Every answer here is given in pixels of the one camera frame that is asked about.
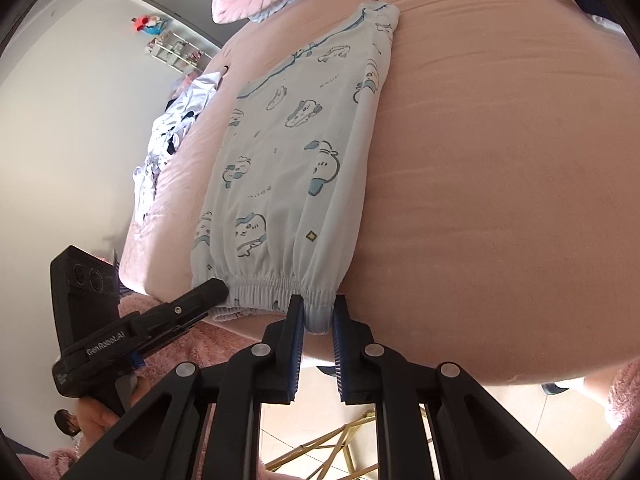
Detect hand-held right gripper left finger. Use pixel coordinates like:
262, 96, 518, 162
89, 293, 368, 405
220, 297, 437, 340
60, 294, 306, 480

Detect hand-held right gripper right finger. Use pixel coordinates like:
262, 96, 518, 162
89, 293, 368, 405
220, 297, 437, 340
332, 294, 581, 480

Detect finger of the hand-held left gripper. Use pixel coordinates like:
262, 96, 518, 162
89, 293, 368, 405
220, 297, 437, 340
132, 279, 230, 357

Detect light blue printed pants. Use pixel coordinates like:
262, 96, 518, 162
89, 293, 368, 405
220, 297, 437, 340
190, 0, 401, 336

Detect white navy printed clothes pile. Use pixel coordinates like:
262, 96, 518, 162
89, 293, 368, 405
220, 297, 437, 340
131, 71, 224, 225

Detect person's left hand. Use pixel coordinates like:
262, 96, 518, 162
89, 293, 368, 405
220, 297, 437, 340
79, 395, 133, 442

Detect pink fluffy fabric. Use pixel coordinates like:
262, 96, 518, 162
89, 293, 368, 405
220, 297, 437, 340
120, 292, 640, 480

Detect pink bed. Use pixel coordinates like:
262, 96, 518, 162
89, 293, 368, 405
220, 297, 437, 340
120, 0, 640, 391

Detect white shelf rack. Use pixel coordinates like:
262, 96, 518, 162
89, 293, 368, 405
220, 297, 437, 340
145, 30, 221, 73

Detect colourful plush toy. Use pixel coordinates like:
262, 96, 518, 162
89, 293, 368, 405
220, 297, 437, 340
131, 12, 168, 37

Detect gold wire frame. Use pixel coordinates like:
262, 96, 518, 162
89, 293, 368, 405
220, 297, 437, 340
262, 407, 433, 472

